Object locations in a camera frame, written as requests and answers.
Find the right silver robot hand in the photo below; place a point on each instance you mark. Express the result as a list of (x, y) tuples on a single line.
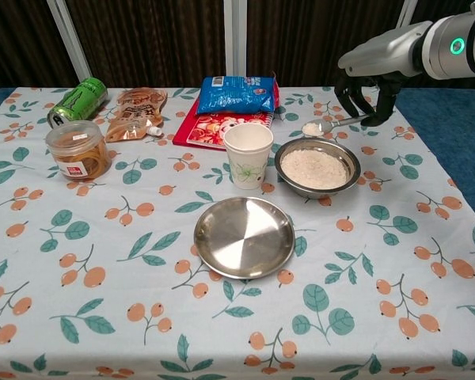
[(384, 53)]

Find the metal spoon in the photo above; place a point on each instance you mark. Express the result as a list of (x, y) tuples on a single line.
[(320, 126)]

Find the steel bowl of rice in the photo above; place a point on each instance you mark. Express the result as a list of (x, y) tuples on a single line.
[(316, 168)]

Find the white floral paper cup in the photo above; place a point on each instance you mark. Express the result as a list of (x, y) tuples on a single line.
[(248, 158)]

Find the round steel plate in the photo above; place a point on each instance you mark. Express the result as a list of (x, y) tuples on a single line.
[(244, 237)]

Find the blue snack bag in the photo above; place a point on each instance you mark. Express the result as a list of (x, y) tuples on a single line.
[(237, 96)]

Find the red snack package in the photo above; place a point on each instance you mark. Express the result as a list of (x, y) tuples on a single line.
[(200, 128)]

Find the brown spouted drink pouch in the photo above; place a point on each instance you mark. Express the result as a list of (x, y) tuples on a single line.
[(134, 115)]

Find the green drink can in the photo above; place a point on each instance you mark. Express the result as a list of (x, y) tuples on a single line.
[(79, 102)]

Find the clear jar of rubber bands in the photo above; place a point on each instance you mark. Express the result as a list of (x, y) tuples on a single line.
[(78, 152)]

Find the floral fruit print tablecloth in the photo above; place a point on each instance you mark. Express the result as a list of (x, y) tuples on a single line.
[(103, 237)]

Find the white metal frame post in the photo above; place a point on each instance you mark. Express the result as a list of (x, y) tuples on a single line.
[(235, 37), (69, 39), (407, 12)]

